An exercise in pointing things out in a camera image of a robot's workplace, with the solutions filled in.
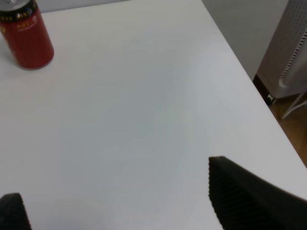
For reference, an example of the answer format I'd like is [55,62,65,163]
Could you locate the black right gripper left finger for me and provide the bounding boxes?
[0,193,32,230]

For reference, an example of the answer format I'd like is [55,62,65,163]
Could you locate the white perforated appliance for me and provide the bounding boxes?
[253,0,307,99]

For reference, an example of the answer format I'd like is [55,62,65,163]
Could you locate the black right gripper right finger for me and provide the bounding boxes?
[209,156,307,230]

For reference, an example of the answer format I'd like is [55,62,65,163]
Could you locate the red drink can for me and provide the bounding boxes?
[0,0,54,69]

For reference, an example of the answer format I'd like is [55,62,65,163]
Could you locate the white metal stand leg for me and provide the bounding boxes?
[281,89,307,119]

